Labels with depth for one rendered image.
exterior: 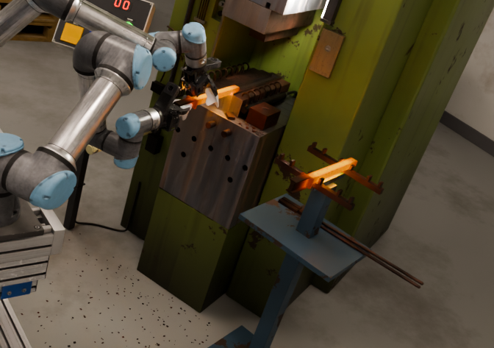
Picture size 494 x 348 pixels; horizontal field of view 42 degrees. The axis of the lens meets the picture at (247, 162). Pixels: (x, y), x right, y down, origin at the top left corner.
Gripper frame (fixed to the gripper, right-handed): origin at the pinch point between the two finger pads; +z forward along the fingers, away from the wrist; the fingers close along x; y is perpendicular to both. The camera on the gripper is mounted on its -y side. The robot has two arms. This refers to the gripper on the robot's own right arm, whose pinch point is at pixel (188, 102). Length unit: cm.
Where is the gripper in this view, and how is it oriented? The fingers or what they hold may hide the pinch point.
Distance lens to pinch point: 235.8
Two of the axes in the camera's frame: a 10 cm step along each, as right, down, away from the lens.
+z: 5.0, -2.5, 8.3
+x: 8.2, 4.6, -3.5
